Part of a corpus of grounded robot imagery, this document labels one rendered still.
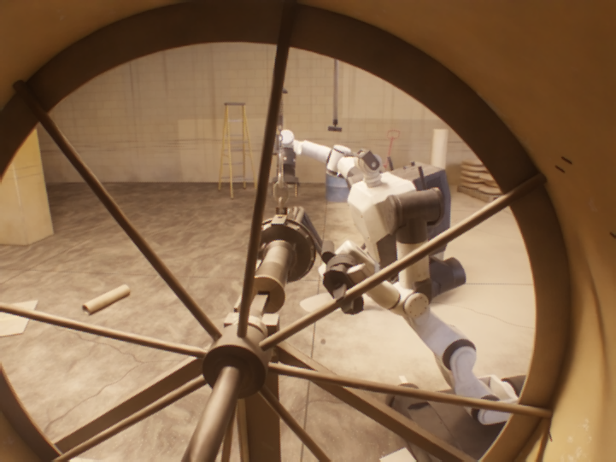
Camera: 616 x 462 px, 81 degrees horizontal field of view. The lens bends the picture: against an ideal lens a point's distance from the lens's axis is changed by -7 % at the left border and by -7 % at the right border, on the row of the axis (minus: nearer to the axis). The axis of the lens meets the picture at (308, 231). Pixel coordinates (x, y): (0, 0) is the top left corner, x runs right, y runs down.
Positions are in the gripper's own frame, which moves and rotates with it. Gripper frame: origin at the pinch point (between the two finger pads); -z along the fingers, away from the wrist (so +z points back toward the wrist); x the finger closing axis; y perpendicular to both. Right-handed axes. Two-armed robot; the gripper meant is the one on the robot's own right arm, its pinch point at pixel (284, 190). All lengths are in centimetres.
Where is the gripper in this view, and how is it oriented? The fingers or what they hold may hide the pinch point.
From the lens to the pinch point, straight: 176.2
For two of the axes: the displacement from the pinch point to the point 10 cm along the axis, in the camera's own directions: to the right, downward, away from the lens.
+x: -10.0, -0.2, 0.6
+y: -0.6, -1.5, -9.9
